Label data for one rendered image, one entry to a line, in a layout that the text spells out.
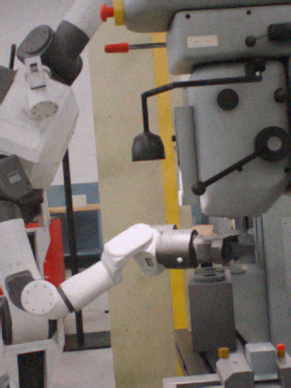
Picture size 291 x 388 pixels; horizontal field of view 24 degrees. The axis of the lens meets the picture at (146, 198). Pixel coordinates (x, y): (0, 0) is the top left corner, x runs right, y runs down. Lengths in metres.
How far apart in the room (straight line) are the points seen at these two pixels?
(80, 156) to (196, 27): 9.14
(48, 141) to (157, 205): 1.60
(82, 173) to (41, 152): 8.85
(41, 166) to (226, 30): 0.56
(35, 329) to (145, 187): 1.35
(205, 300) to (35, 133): 0.65
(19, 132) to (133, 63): 1.63
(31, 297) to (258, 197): 0.52
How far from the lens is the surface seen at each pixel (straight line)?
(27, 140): 1.64
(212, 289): 1.89
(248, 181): 1.40
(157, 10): 1.39
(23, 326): 1.99
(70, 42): 1.83
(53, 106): 1.59
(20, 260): 1.54
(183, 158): 1.46
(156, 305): 3.26
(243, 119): 1.40
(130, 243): 1.52
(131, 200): 3.19
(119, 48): 1.58
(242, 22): 1.40
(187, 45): 1.38
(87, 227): 10.50
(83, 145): 10.48
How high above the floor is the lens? 1.44
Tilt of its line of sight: 3 degrees down
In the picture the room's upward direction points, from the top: 4 degrees counter-clockwise
